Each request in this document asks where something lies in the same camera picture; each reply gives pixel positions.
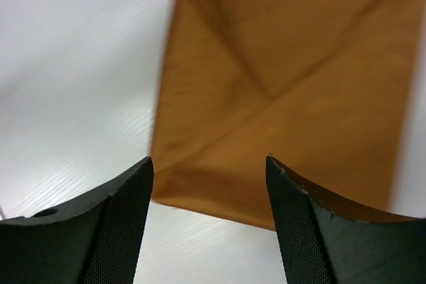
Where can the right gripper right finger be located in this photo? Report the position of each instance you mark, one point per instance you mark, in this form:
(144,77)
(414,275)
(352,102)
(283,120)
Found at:
(327,238)

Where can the brown cloth napkin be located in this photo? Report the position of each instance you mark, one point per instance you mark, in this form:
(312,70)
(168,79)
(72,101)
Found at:
(322,85)

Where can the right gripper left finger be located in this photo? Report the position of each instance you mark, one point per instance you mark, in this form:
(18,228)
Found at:
(92,238)

